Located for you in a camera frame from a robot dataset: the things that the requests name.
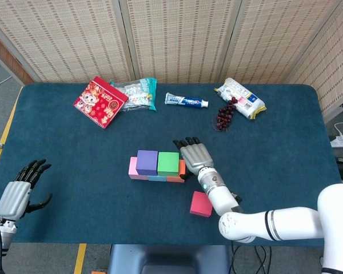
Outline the dark teal table mat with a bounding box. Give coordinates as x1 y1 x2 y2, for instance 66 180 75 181
0 82 343 248

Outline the purple foam cube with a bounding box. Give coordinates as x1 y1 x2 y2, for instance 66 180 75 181
135 150 159 176

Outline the pink foam cube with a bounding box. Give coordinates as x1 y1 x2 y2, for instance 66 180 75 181
128 156 149 180

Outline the red snack packet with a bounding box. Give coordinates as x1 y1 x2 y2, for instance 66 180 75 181
73 75 129 130

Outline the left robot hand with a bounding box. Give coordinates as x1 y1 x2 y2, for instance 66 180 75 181
0 159 54 220

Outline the beige woven screen panel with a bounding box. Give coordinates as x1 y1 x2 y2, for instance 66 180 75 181
218 0 343 85
284 0 343 120
0 0 132 84
119 0 244 84

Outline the red foam cube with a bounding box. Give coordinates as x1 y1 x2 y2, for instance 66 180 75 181
189 191 214 218

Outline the white blue toothpaste tube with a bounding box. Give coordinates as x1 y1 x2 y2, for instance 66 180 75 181
164 92 209 109

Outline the white yellow snack bag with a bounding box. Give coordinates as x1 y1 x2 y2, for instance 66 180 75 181
214 77 267 120

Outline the black floor cable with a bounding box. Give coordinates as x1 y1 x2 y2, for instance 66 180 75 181
230 241 249 274
254 245 272 274

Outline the brown woven screen panel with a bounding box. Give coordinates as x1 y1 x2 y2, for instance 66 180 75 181
0 28 35 84

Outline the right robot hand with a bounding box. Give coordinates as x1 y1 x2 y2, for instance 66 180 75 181
173 136 215 180

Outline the orange foam cube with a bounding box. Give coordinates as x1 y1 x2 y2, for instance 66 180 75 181
166 159 187 183

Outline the clear teal snack bag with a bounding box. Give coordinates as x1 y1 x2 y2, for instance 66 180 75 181
110 77 158 112

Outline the dark red grape bunch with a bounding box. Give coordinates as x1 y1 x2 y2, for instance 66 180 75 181
211 96 238 132

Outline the grey blue robot torso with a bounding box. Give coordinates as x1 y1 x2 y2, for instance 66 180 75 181
107 244 232 274

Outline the green foam cube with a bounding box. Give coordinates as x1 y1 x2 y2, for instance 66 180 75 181
157 151 180 176

